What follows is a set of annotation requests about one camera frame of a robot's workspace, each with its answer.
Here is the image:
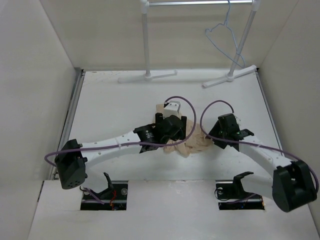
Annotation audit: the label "beige trousers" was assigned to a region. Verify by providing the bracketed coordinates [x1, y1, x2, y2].
[156, 104, 213, 158]

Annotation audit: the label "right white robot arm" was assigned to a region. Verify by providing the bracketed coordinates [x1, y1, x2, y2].
[207, 113, 319, 213]

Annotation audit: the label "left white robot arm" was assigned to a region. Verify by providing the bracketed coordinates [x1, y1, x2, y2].
[54, 113, 187, 201]

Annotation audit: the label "white clothes rack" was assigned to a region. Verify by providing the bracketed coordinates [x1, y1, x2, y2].
[118, 0, 261, 88]

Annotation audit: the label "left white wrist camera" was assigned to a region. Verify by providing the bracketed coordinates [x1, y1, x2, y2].
[163, 101, 181, 118]

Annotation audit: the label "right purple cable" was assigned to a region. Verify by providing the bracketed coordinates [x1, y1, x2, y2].
[199, 99, 320, 203]

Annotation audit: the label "purple cable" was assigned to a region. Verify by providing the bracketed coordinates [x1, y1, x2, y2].
[44, 95, 197, 205]
[199, 99, 320, 203]

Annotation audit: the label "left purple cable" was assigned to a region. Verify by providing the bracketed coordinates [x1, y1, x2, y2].
[44, 95, 197, 205]

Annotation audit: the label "blue wire hanger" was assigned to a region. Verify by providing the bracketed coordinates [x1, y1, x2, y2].
[204, 0, 246, 69]

